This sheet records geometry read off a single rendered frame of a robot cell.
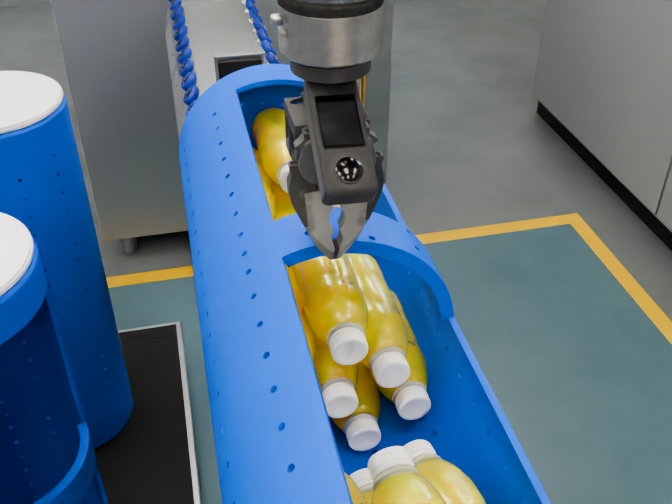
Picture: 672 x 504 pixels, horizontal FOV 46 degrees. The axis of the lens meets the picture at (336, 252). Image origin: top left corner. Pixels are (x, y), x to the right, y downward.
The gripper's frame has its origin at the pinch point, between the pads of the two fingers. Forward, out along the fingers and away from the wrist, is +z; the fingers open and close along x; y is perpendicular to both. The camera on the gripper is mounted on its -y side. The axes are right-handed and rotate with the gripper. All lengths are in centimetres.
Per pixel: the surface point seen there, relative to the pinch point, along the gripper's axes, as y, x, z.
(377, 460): -20.3, 0.9, 7.3
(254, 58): 88, -3, 16
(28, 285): 31, 37, 22
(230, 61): 88, 2, 16
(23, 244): 37, 38, 19
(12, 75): 100, 46, 19
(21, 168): 76, 44, 28
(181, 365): 101, 22, 108
